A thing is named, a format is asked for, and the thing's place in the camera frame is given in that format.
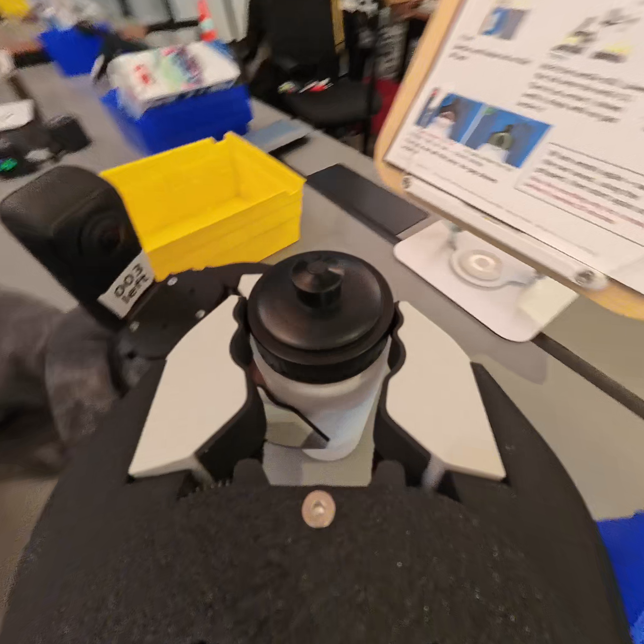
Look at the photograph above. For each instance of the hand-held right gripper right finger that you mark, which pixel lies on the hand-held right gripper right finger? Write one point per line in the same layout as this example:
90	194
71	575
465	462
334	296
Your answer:
437	402

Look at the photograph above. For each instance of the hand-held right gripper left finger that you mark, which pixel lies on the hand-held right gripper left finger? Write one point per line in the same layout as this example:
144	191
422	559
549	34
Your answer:
196	402

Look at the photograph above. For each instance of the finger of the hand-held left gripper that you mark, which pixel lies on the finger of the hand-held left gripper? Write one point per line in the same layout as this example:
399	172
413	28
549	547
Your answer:
247	284
292	432

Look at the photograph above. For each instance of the white plastic bottle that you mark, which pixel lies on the white plastic bottle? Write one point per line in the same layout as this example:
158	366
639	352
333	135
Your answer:
337	407

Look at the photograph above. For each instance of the black bottle lid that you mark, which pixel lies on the black bottle lid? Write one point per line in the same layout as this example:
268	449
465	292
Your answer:
322	312

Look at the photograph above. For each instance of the yellow plastic bin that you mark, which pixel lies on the yellow plastic bin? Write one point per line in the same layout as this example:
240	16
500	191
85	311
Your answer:
201	211

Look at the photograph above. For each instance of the blue plastic bin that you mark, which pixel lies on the blue plastic bin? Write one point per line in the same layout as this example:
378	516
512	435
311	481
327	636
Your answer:
191	120
70	50
624	563

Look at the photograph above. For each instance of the person's left forearm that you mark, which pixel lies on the person's left forearm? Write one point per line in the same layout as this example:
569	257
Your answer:
50	362

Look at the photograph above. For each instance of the black charger with green light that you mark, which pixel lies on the black charger with green light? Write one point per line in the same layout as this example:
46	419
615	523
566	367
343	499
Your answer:
9	165

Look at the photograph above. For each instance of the black power adapter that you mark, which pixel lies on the black power adapter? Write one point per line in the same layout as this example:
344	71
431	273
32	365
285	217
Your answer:
68	133

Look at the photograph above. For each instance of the white document stand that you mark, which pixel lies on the white document stand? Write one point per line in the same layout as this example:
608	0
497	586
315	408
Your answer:
427	261

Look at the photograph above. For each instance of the silver pouch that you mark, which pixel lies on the silver pouch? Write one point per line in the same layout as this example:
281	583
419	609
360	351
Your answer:
276	136

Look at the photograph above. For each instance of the colourful puzzle box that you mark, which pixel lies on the colourful puzzle box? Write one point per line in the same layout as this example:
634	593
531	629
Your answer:
171	70

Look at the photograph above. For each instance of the wooden clipboard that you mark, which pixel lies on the wooden clipboard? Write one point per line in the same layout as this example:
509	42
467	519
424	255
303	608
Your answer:
402	100

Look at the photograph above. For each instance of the orange traffic cone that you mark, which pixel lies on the orange traffic cone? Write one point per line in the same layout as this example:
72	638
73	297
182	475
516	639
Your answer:
207	20

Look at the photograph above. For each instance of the instruction sheet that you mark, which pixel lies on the instruction sheet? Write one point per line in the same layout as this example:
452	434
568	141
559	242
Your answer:
553	126

